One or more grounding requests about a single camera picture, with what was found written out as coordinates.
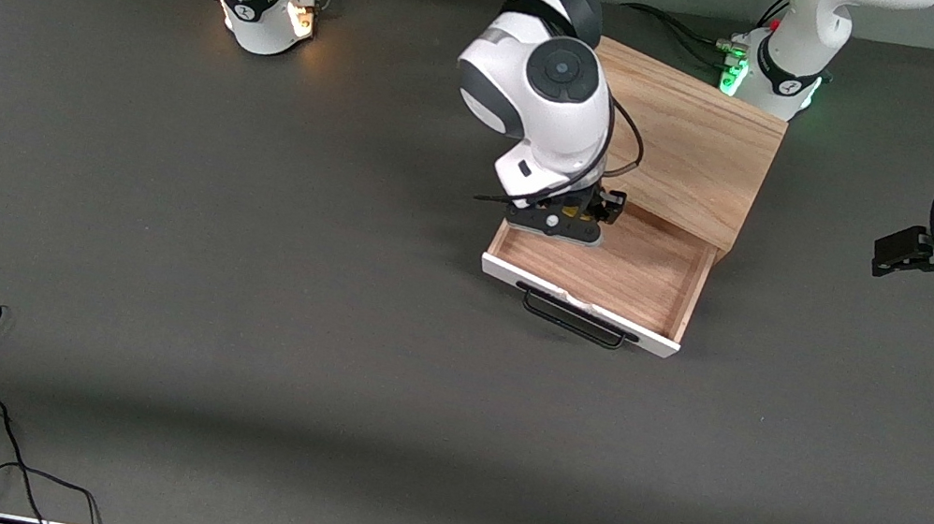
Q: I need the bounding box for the wooden drawer cabinet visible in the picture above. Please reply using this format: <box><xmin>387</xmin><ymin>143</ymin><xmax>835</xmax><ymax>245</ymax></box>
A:
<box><xmin>562</xmin><ymin>34</ymin><xmax>798</xmax><ymax>272</ymax></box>

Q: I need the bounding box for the thin black curved cable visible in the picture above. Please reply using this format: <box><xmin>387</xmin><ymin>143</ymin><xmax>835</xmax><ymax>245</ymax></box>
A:
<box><xmin>0</xmin><ymin>412</ymin><xmax>120</xmax><ymax>524</ymax></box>

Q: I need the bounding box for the short black left base cable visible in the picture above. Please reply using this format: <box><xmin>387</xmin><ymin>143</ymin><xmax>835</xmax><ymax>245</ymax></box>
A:
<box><xmin>756</xmin><ymin>0</ymin><xmax>792</xmax><ymax>34</ymax></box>

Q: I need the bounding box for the long black left base cable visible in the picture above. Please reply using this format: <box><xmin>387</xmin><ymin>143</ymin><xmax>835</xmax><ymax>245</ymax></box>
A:
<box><xmin>613</xmin><ymin>0</ymin><xmax>748</xmax><ymax>73</ymax></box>

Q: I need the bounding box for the white drawer with black handle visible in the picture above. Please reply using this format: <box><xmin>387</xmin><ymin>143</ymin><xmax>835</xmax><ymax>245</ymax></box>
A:
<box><xmin>471</xmin><ymin>177</ymin><xmax>725</xmax><ymax>366</ymax></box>

